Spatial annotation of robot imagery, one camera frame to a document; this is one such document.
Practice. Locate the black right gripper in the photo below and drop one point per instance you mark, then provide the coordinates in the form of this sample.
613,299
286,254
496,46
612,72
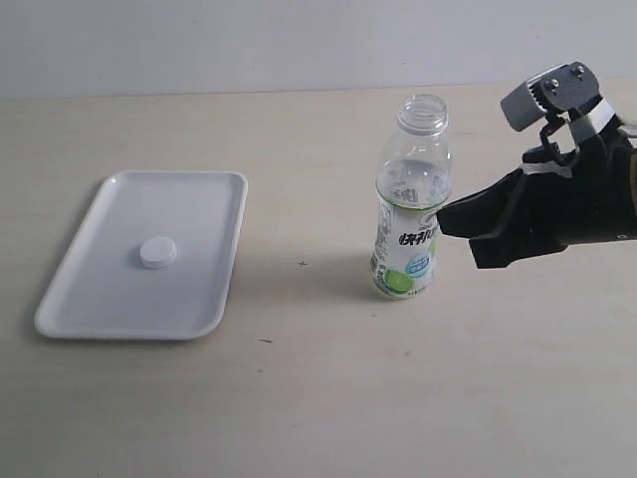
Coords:
587,195

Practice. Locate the clear plastic water bottle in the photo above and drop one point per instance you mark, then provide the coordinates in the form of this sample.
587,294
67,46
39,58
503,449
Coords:
413,181

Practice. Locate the white bottle cap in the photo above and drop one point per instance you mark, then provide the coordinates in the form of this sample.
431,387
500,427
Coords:
157,252

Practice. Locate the white rectangular plastic tray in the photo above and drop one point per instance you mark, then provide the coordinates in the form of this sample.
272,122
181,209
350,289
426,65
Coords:
101,291

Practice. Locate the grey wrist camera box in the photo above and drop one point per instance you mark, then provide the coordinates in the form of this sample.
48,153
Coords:
570,89

